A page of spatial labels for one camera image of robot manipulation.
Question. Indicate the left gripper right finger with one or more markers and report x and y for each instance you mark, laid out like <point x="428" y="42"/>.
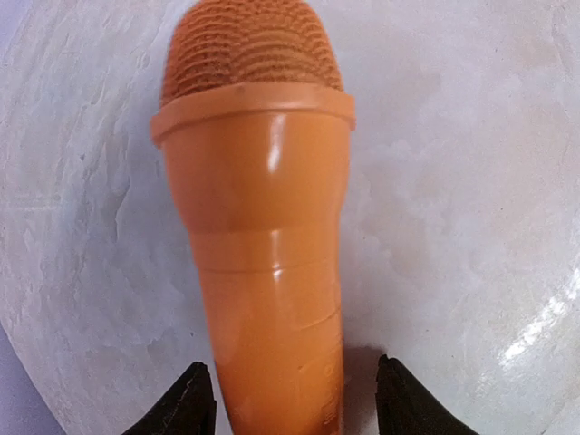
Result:
<point x="405" y="407"/>

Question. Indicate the orange toy microphone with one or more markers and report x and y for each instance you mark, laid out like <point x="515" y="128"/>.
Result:
<point x="254" y="126"/>

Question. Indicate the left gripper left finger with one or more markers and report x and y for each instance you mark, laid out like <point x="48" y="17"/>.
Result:
<point x="188" y="407"/>

